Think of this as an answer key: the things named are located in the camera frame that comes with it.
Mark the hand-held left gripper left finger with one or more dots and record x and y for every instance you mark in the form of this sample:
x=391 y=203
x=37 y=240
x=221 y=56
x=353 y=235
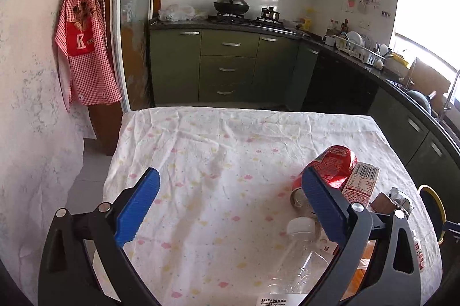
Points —
x=138 y=209

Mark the clear plastic cup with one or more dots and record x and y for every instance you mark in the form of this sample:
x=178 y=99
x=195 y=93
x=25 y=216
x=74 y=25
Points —
x=400 y=200

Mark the white printed tablecloth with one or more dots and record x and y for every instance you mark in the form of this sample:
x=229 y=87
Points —
x=215 y=165

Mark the clear plastic bottle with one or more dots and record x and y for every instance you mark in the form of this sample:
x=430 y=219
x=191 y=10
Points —
x=305 y=263

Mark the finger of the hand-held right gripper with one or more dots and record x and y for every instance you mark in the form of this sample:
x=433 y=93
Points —
x=452 y=226

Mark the dark sauce bottle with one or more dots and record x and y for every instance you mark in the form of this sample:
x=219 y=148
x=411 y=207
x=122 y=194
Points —
x=344 y=26

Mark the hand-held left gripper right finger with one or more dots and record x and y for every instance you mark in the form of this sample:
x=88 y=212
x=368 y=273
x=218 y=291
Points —
x=320 y=209

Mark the small bottle with red label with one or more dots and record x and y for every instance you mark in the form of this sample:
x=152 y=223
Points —
x=418 y=252

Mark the sliding glass door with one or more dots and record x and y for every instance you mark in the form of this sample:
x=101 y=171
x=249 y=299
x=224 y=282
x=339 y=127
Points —
x=134 y=22

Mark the white wall socket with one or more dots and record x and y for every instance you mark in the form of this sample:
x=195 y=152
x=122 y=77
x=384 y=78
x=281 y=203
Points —
x=365 y=24

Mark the black wok with lid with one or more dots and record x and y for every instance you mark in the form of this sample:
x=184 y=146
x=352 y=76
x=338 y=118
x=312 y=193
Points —
x=231 y=6

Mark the crushed red can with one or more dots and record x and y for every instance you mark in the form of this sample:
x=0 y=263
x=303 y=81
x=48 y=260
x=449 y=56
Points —
x=334 y=162

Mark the clear plastic bag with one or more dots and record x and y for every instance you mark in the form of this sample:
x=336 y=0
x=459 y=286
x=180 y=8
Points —
x=176 y=13

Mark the yellow plastic container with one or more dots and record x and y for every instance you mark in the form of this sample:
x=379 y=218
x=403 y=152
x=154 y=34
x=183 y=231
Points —
x=400 y=59

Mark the green base cabinets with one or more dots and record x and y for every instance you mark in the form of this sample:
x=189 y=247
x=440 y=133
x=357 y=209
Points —
x=222 y=76

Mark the white and red carton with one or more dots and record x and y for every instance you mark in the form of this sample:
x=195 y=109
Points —
x=361 y=183

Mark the wooden cutting board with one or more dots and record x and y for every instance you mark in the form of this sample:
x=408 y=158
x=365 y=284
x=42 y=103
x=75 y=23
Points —
x=429 y=79

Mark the yellow rimmed dark bin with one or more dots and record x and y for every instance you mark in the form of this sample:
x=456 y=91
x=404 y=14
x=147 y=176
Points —
x=436 y=216

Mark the steel faucet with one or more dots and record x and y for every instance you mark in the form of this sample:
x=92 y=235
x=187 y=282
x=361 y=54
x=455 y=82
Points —
x=451 y=90

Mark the yellow oil bottle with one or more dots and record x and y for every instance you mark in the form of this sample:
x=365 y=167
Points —
x=308 y=23

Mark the red checkered apron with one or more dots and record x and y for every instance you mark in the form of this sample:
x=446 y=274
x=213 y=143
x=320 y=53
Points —
x=86 y=58

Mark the white dish rack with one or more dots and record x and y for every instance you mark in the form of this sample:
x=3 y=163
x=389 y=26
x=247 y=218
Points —
x=354 y=47

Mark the black gas stove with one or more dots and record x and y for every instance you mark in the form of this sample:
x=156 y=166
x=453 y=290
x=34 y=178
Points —
x=244 y=20

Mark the white mug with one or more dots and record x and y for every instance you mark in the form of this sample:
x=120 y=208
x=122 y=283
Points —
x=329 y=40

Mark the dark frying pan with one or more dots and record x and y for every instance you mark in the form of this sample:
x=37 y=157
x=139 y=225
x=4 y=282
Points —
x=422 y=101

